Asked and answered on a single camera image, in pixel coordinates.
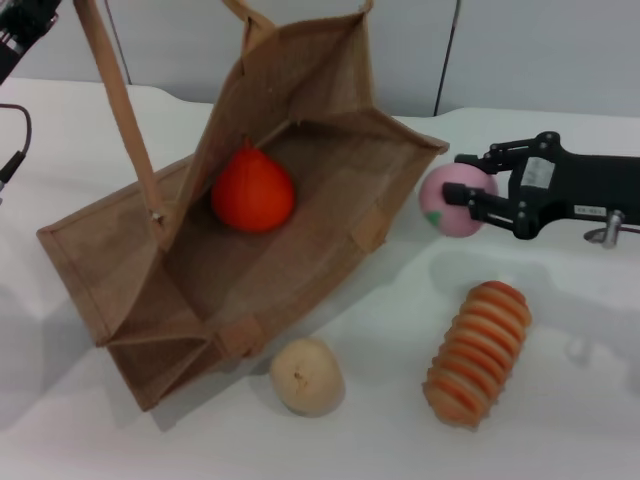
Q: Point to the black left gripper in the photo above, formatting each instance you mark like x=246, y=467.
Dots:
x=20, y=20

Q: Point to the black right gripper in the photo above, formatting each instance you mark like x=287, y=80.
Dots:
x=580, y=187

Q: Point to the pink toy peach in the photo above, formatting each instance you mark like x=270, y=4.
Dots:
x=450, y=220

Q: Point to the brown jute handbag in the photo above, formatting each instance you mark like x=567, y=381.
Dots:
x=300, y=200

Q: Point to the orange toy fruit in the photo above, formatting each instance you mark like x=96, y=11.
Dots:
x=252, y=192

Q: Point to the orange striped sliced bread toy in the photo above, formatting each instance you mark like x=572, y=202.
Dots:
x=477, y=357

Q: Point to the beige toy potato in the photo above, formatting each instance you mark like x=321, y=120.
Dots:
x=307, y=377

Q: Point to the dark vertical wall strip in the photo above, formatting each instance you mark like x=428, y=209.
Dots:
x=446, y=60

